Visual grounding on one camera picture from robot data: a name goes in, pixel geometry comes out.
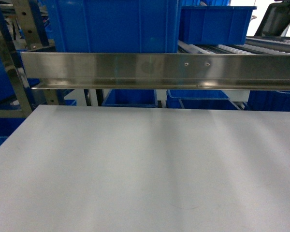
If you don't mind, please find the blue bin below left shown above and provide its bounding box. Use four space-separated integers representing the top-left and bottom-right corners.
102 89 158 108

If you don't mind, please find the blue bin below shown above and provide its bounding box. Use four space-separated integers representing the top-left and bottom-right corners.
102 89 158 108
247 90 290 112
166 89 240 110

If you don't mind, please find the blue bin below middle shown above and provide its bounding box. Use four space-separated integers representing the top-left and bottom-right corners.
166 89 240 110

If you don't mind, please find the blue bin on rollers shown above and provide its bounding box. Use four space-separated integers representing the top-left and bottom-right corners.
179 6 257 45

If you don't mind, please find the large blue bin left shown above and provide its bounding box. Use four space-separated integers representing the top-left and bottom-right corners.
46 0 182 53

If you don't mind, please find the blue bin below right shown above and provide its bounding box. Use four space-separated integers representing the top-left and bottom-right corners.
247 90 290 112

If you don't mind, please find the white roller conveyor track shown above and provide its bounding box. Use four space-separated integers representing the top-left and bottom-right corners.
178 36 290 56

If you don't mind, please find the black office chair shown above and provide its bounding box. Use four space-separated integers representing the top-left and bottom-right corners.
254 0 290 36

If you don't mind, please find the stainless steel shelf rail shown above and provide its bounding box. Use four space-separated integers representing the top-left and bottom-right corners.
21 52 290 90

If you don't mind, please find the stainless steel upright post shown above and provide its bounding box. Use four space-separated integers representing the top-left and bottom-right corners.
0 9 33 118

